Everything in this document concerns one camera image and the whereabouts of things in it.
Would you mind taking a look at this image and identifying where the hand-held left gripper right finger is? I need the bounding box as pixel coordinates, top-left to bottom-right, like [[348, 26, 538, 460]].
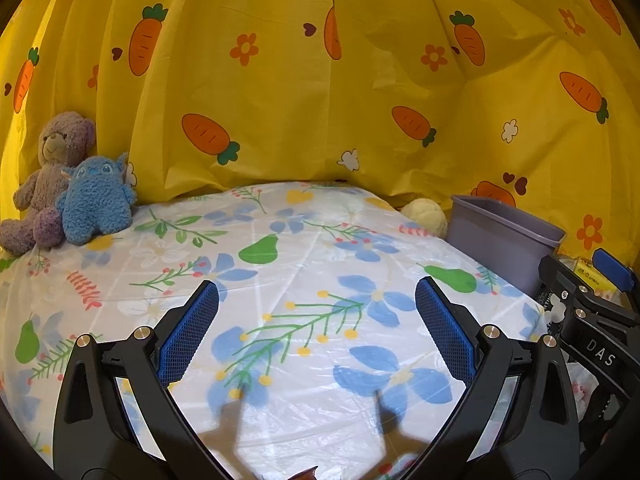
[[400, 275, 581, 480]]

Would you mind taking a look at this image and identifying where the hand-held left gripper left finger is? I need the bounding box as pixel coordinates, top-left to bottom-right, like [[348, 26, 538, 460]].
[[52, 280, 238, 480]]

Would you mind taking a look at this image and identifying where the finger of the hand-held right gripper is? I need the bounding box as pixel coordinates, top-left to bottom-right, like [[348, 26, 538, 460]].
[[591, 248, 640, 311], [537, 255, 640, 341]]

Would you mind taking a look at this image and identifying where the grey plastic bin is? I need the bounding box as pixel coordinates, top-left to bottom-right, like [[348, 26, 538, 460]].
[[445, 194, 567, 295]]

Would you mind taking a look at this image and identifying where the yellow tissue pack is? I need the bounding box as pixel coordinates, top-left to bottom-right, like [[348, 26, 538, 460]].
[[572, 256, 618, 293]]

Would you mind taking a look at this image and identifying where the black printed box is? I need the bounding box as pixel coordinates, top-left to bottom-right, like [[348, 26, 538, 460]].
[[537, 287, 568, 333]]

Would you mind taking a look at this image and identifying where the cream plush ball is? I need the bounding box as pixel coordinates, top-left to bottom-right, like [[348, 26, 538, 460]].
[[402, 198, 448, 238]]

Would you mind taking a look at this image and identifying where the floral plastic tablecloth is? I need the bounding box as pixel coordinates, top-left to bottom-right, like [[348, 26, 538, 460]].
[[0, 182, 566, 480]]

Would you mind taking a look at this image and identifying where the blue plush toy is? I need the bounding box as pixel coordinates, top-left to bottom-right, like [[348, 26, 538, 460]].
[[56, 152, 138, 246]]

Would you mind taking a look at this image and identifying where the purple teddy bear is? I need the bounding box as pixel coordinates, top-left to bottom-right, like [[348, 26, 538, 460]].
[[0, 111, 97, 256]]

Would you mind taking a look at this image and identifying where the yellow carrot print curtain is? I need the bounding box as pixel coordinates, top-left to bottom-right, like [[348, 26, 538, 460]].
[[0, 0, 640, 271]]

